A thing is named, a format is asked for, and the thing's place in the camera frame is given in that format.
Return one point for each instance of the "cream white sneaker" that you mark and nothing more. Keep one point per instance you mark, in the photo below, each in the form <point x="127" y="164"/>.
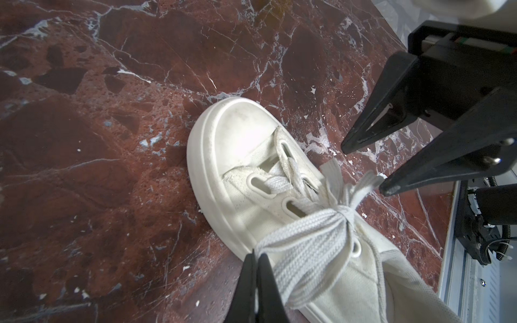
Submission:
<point x="230" y="154"/>

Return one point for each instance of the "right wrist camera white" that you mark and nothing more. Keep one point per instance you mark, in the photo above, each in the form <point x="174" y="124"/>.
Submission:
<point x="461" y="9"/>

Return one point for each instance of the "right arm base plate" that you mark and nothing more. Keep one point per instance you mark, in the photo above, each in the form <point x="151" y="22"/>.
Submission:
<point x="470" y="228"/>

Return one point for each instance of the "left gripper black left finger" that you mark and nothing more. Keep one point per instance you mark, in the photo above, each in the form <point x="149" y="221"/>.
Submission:
<point x="242" y="307"/>

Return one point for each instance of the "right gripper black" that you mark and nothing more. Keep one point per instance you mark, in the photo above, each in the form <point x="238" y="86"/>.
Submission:
<point x="467" y="72"/>

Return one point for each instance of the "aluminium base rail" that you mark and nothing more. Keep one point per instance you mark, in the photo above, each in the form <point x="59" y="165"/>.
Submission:
<point x="474" y="292"/>

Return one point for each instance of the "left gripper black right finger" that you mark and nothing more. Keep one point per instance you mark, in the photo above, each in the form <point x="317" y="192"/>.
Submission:
<point x="269" y="306"/>

